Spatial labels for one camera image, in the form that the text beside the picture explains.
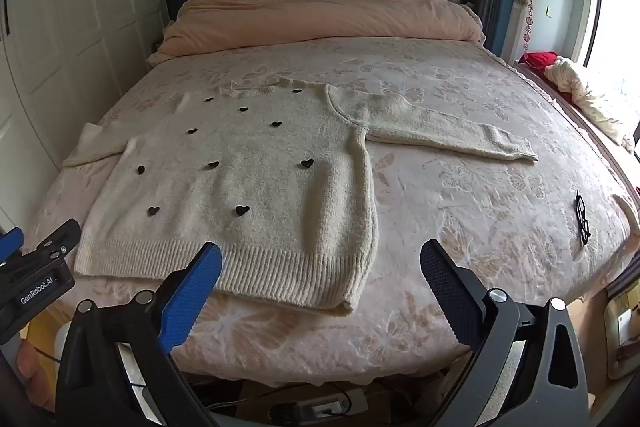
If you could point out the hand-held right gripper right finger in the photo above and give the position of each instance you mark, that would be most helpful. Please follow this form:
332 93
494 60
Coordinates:
450 297

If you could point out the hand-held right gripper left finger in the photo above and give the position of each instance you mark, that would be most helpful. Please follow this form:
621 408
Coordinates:
192 297

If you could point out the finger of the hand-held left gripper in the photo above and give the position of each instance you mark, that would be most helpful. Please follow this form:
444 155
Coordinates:
11 243
57 237

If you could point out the cream sweater with black hearts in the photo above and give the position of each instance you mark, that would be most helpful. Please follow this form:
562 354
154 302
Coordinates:
240 187

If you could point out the person's left hand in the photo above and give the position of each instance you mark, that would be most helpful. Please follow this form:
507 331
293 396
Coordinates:
32 374

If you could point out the bed with butterfly bedspread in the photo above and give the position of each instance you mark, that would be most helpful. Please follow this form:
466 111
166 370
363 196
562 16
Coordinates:
475 207

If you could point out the black eyeglasses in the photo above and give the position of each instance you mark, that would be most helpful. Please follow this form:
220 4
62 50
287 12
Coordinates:
582 217

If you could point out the power strip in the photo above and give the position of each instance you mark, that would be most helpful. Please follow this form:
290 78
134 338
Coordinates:
312 409

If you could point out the white wardrobe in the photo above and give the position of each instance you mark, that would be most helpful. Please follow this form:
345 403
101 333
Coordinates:
75 57

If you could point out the cream blanket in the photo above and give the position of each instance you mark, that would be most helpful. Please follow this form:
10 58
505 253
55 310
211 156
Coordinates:
595 97

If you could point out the red cloth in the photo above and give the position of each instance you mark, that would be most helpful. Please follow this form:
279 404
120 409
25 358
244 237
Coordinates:
540 63

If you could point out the peach duvet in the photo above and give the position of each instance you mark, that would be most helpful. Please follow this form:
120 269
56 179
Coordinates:
325 17

